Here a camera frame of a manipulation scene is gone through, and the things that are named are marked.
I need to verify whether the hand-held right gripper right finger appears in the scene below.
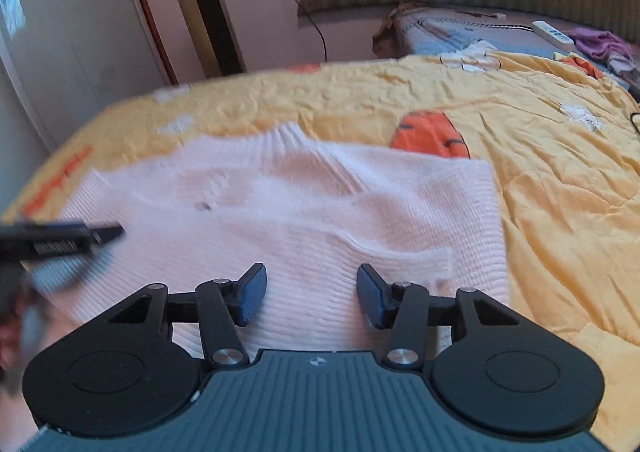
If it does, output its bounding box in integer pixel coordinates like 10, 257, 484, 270
356, 263, 521, 374

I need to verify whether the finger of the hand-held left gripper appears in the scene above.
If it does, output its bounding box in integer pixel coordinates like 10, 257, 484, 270
0, 219, 126, 264

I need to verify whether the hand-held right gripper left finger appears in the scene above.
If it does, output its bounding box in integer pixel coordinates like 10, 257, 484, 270
107, 262, 268, 374

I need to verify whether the pink knitted sweater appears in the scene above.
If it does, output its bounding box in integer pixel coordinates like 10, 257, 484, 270
30, 124, 511, 358

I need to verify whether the white wardrobe door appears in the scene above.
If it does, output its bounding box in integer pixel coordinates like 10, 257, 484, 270
0, 0, 168, 148

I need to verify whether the yellow printed quilt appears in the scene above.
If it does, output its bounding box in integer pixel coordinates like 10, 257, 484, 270
0, 52, 640, 443

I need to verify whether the blue and white blanket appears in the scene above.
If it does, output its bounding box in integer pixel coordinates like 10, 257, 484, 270
400, 12, 566, 70

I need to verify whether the gold and black tower fan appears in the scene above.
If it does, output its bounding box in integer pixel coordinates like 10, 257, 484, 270
157, 0, 248, 78

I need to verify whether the orange cloth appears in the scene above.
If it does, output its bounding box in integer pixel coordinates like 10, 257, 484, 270
562, 54, 606, 80

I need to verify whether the white power strip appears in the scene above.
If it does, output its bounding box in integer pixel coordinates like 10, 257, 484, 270
531, 20, 575, 52

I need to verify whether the purple cloth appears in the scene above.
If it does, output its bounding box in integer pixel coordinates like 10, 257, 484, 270
565, 28, 636, 78

